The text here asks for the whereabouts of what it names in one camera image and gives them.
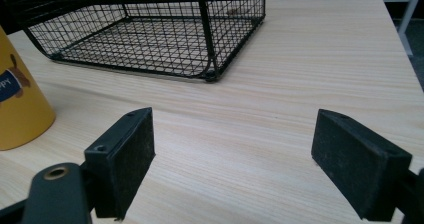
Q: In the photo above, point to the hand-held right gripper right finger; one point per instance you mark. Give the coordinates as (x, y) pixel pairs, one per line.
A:
(353, 160)

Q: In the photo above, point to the yellow cup with dog print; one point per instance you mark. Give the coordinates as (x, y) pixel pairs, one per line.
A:
(18, 97)

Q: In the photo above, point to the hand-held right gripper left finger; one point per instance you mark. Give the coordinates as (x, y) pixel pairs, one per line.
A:
(123, 164)

